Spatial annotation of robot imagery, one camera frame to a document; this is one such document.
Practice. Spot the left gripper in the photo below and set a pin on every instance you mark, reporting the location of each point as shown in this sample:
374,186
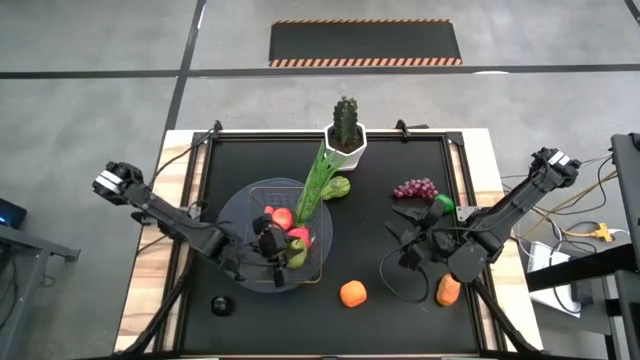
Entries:
272,247

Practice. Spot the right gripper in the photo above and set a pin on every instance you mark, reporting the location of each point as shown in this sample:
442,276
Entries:
435,235

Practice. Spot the green pear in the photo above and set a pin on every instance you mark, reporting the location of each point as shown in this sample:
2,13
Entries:
296,255

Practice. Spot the red bell pepper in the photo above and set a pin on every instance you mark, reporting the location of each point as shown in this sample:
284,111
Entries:
301,234

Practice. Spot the red apple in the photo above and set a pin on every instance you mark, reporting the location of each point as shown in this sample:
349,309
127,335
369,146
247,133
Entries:
283,218

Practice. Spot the purple grape bunch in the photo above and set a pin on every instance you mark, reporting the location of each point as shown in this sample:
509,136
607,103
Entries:
417,189

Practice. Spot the small dark green lime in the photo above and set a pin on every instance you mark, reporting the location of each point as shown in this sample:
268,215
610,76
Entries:
445,202

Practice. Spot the yellow-orange oblong fruit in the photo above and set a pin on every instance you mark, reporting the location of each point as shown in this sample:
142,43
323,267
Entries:
448,291

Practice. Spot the light green chayote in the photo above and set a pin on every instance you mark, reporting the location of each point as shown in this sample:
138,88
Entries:
336,188

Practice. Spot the round orange fruit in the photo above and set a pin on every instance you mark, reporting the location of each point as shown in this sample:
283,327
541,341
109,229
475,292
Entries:
353,294

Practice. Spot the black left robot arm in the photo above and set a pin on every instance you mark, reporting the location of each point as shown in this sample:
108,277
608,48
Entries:
170,220

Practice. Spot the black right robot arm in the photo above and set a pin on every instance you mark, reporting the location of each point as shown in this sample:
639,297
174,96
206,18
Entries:
515,205

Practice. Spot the white hexagonal plant pot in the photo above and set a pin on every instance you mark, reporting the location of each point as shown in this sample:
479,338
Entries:
350,160

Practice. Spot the green cactus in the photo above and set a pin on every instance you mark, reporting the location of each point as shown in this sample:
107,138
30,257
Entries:
346,120

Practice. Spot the black diagonal rig strut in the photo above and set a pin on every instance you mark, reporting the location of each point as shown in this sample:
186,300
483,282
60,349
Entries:
500,320
160,315

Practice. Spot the white box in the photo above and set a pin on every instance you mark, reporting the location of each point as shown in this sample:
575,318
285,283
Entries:
542,260

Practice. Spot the black desk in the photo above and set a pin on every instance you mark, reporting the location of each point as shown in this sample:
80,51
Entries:
575,267

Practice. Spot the black hazard-striped floor mat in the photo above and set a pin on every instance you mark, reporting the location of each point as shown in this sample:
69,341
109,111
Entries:
365,42

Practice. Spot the dark grey panel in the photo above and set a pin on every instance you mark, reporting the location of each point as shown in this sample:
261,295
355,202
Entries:
625,190

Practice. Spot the grey desk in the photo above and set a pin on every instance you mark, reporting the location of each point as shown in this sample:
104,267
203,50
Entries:
20,250

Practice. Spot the dark device with blue light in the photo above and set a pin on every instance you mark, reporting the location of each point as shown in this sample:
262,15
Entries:
10,215

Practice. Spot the thin black rig post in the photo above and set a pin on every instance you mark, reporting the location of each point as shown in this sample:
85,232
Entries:
217,127
401,127

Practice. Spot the black table frame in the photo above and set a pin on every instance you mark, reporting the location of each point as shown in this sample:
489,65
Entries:
280,135

